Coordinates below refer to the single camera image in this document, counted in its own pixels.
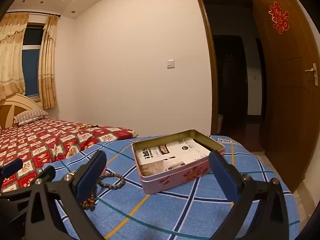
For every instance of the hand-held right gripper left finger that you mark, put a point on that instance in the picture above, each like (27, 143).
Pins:
(87, 177)

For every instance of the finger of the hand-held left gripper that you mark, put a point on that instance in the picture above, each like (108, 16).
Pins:
(46, 172)
(11, 167)

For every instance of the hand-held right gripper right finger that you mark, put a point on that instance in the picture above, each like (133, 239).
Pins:
(222, 175)

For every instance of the pink metal tin box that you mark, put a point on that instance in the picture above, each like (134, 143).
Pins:
(170, 180)

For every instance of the red patterned bedsheet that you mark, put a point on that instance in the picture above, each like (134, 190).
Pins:
(50, 140)

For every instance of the printed paper sheet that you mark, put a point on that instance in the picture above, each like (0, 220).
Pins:
(172, 157)

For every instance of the striped pillow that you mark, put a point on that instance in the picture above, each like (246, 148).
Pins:
(31, 116)

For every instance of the blue plaid blanket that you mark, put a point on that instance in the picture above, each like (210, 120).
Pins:
(175, 210)

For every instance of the beige wooden headboard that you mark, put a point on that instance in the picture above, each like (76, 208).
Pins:
(15, 102)

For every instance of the window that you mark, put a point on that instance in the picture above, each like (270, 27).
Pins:
(31, 62)

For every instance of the narrow beige floral curtain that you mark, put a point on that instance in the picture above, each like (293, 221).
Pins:
(48, 62)

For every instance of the brown wooden door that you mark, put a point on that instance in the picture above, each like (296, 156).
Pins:
(282, 80)

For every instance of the wide beige floral curtain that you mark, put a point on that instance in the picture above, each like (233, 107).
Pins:
(11, 55)

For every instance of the dark curtain rod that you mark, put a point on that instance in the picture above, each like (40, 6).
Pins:
(37, 14)

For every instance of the red paper door decoration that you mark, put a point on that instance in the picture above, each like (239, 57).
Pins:
(278, 17)

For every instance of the white light switch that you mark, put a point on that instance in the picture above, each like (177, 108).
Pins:
(170, 63)

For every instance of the brown door frame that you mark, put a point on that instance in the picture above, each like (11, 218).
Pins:
(207, 42)

